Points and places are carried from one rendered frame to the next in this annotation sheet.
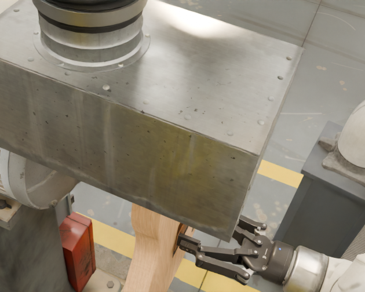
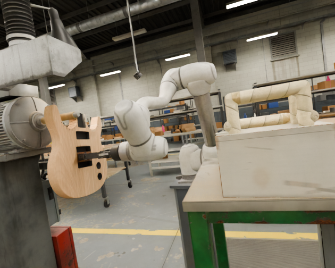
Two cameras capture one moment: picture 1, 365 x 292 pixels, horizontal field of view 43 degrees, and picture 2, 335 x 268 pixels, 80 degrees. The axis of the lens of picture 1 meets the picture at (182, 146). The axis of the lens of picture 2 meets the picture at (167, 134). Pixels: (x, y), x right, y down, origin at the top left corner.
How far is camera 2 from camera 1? 0.92 m
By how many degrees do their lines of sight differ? 45
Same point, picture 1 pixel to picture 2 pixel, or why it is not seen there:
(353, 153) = (185, 169)
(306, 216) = (184, 215)
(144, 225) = (48, 119)
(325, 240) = not seen: hidden behind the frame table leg
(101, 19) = (18, 34)
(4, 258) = (9, 206)
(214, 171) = (41, 48)
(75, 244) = (59, 234)
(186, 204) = (40, 67)
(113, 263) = not seen: outside the picture
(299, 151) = not seen: hidden behind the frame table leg
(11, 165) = (5, 113)
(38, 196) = (15, 128)
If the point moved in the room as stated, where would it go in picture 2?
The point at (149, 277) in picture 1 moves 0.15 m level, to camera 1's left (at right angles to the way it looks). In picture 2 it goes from (56, 153) to (21, 158)
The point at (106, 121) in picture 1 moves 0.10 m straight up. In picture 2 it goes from (18, 51) to (13, 25)
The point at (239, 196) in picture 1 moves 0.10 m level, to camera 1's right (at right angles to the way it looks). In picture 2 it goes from (48, 51) to (75, 47)
